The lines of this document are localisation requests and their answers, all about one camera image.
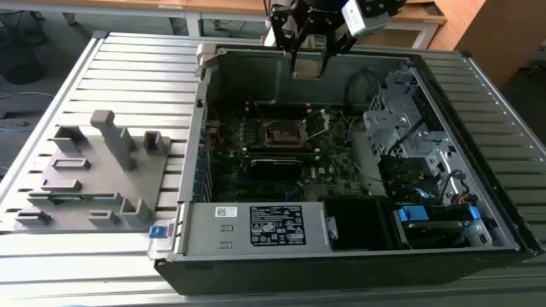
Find black graphics card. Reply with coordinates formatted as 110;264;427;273
249;158;304;180

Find wooden cabinet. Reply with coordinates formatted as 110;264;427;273
428;0;546;87

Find green motherboard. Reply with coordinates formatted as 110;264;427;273
202;105;379;204

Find black open PC case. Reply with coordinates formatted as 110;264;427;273
146;41;546;297

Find grey power supply unit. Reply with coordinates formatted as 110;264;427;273
180;201;337;256

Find grey plastic case latch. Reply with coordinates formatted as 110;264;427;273
194;43;218;78

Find black bin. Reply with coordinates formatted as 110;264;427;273
0;47;46;86

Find wooden desk white frame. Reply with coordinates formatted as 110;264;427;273
0;0;190;26
186;0;448;49

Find silver drive cage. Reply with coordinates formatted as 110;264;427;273
361;68;461;196

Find grey parts rack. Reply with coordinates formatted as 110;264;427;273
12;109;173;232

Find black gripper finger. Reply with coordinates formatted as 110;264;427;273
268;9;308;79
317;17;357;79

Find grey chipset heatsink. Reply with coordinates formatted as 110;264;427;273
304;184;329;198

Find black RAM slot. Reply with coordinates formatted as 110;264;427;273
242;144;319;153

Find green RAM stick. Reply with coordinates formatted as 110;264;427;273
46;191;116;203

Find blue floor cable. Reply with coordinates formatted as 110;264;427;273
0;91;56;135

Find blue disk carrier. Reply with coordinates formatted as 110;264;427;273
393;204;483;249

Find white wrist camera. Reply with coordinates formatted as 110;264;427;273
340;0;391;38

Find black fan shroud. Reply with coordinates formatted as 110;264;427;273
321;196;404;253

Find CPU socket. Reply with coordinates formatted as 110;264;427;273
263;118;315;148

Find coloured power wires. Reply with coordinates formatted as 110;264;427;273
443;169;476;207

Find black cable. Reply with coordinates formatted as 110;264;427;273
343;69;383;116

